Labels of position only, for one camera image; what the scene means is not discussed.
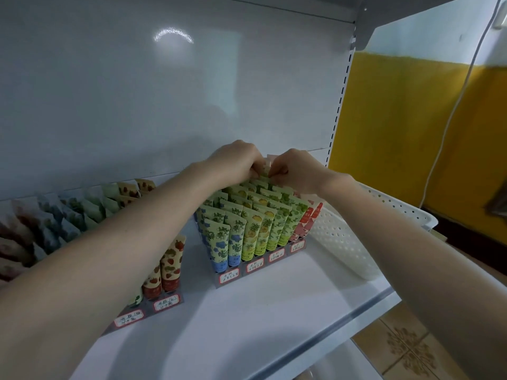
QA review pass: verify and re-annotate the white perforated plastic basket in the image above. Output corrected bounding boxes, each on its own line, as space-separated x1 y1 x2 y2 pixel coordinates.
307 182 439 280

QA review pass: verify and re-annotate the white wall switch box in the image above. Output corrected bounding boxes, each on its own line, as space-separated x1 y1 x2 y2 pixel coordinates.
493 0 507 30

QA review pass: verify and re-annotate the person's left forearm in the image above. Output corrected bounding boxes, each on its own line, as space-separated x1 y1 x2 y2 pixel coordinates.
0 166 227 380

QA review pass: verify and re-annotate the white metal shelf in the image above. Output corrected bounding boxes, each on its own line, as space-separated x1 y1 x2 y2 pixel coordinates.
0 0 468 380

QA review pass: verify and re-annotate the white hanging cable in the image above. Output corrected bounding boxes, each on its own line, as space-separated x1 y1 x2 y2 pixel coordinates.
418 4 504 209

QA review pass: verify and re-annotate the person's right hand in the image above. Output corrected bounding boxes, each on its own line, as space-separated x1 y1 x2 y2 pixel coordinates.
269 148 356 204

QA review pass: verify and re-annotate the clear divider tray with labels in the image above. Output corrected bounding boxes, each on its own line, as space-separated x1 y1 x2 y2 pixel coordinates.
107 240 306 333

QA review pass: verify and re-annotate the row of hand cream tubes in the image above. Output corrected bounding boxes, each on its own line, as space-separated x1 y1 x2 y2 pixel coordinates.
0 158 324 301

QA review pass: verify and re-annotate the person's left hand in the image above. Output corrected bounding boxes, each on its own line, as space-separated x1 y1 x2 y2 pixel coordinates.
194 140 266 191

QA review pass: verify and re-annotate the person's right forearm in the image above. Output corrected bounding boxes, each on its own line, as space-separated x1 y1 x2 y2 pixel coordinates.
333 186 507 380

